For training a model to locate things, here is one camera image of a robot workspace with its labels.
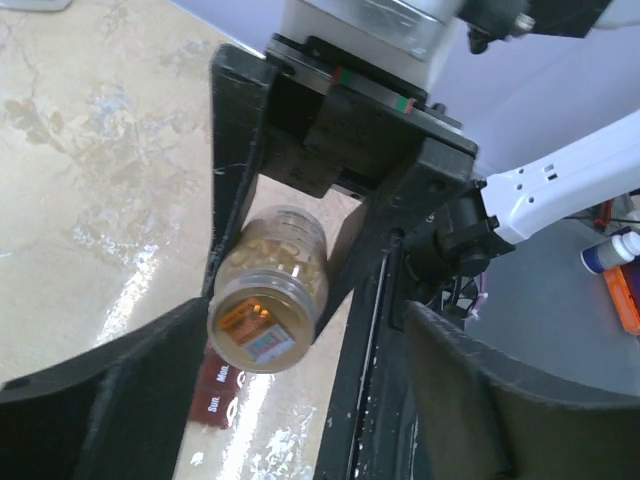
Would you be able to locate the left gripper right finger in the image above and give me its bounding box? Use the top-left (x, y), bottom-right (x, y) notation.
top-left (404, 302), bottom-right (639, 479)

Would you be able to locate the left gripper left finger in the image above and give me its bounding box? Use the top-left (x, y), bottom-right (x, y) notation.
top-left (1, 298), bottom-right (208, 479)

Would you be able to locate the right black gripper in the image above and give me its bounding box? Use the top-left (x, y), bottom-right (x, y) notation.
top-left (202, 34), bottom-right (478, 338)

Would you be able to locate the red weekly pill organizer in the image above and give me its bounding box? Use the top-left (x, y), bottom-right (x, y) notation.
top-left (188, 349), bottom-right (246, 430)

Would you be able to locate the small pill bottle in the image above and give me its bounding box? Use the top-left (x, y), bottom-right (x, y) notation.
top-left (214, 205), bottom-right (328, 321)

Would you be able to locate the clear gold bottle lid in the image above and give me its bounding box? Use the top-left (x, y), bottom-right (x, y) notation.
top-left (207, 269), bottom-right (317, 374)

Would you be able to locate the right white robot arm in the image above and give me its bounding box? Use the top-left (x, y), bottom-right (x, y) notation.
top-left (202, 1), bottom-right (639, 325)

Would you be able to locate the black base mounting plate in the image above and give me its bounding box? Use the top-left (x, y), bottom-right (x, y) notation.
top-left (313, 249), bottom-right (430, 480)

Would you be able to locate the orange object offtable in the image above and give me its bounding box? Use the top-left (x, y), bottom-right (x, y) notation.
top-left (604, 260), bottom-right (640, 336)

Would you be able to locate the white blue bottle offtable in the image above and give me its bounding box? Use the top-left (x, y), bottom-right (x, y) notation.
top-left (580, 227), bottom-right (640, 274)

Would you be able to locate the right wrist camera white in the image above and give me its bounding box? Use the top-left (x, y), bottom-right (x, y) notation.
top-left (279, 0), bottom-right (463, 62)

